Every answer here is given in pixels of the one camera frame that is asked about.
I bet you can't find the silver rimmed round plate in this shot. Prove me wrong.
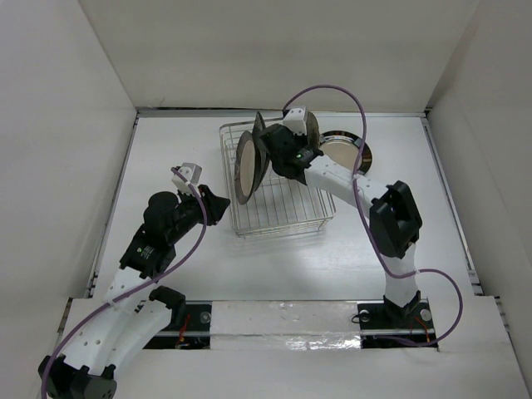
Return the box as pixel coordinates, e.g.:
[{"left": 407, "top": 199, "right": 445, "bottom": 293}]
[{"left": 234, "top": 131, "right": 264, "bottom": 205}]

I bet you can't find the cream bird pattern plate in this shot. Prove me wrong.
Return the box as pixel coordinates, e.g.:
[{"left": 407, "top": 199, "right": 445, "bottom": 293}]
[{"left": 252, "top": 111, "right": 266, "bottom": 152}]

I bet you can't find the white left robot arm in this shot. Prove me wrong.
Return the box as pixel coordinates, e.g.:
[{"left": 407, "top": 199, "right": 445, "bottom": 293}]
[{"left": 38, "top": 185, "right": 230, "bottom": 398}]

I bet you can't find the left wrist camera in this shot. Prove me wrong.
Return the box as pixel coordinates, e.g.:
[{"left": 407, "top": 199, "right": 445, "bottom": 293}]
[{"left": 170, "top": 162, "right": 202, "bottom": 196}]

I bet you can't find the foil covered rail bar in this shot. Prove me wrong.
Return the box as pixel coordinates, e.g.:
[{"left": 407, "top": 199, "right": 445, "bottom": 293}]
[{"left": 209, "top": 300, "right": 363, "bottom": 351}]

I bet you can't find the black rimmed beige plate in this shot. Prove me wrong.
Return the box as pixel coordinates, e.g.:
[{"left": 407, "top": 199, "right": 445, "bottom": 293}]
[{"left": 319, "top": 131, "right": 372, "bottom": 175}]

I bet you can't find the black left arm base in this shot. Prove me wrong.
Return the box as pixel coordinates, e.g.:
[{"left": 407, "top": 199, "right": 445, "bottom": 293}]
[{"left": 144, "top": 287, "right": 212, "bottom": 350}]

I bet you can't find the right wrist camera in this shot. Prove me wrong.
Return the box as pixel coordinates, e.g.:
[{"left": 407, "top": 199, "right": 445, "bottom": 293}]
[{"left": 282, "top": 106, "right": 308, "bottom": 136}]

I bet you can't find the black square floral plate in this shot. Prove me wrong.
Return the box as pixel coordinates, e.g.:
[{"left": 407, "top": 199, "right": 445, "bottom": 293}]
[{"left": 254, "top": 148, "right": 271, "bottom": 190}]

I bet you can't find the wire dish rack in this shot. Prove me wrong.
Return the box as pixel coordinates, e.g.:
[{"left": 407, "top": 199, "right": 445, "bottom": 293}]
[{"left": 219, "top": 121, "right": 336, "bottom": 238}]

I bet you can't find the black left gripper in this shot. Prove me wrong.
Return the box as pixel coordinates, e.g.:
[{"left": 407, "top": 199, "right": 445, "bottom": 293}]
[{"left": 167, "top": 184, "right": 229, "bottom": 244}]

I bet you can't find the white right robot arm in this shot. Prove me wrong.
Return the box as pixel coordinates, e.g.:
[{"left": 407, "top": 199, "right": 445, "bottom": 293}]
[{"left": 252, "top": 124, "right": 422, "bottom": 327}]

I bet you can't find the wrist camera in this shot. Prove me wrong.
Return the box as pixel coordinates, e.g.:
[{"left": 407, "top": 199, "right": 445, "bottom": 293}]
[
  {"left": 170, "top": 162, "right": 202, "bottom": 196},
  {"left": 282, "top": 106, "right": 308, "bottom": 136}
]

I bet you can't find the grey snowflake deer plate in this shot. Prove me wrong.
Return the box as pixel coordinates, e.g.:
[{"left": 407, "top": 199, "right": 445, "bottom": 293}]
[{"left": 306, "top": 111, "right": 320, "bottom": 149}]

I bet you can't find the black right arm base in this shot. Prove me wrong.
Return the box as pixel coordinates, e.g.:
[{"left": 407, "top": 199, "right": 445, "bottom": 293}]
[{"left": 351, "top": 298, "right": 437, "bottom": 349}]

